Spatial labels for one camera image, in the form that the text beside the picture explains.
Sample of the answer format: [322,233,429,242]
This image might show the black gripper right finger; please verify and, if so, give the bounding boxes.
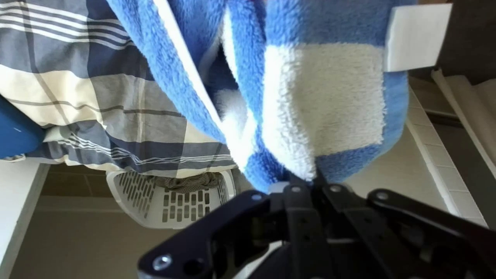
[315,177,496,279]

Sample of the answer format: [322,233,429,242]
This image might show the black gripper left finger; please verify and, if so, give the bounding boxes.
[137,179,332,279]

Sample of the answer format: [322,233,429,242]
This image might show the blue white striped towel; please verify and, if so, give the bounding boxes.
[106,0,455,196]

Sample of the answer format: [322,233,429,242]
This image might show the white plastic laundry basket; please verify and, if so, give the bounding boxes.
[106,168,238,231]

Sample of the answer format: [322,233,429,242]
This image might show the blue plaid bed comforter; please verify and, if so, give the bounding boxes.
[0,0,239,180]

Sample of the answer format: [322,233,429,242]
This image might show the white closet door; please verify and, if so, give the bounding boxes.
[0,160,52,279]

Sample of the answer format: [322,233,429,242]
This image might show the blue padded board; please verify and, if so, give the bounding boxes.
[0,95,46,161]

